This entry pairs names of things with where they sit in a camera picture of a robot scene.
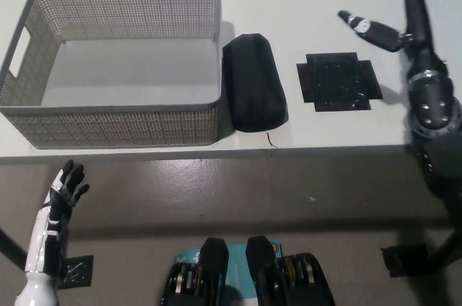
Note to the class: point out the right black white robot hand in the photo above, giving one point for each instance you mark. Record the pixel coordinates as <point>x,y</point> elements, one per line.
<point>418,31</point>

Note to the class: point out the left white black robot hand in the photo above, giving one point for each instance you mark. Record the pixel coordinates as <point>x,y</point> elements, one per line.
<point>48,223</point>

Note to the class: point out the black fabric pencil case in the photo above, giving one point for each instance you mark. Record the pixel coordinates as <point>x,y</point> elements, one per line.
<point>254,86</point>

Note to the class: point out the small black floor tape patch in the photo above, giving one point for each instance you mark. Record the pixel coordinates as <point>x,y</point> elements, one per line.
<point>76,271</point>

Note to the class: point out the black tape patch on table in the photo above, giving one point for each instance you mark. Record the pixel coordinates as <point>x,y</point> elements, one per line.
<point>337,82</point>

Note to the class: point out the grey perforated plastic basket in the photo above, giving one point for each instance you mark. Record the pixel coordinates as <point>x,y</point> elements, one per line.
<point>108,122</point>

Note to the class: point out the large black floor tape patch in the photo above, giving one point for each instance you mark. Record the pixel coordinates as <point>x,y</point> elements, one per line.
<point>404,261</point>

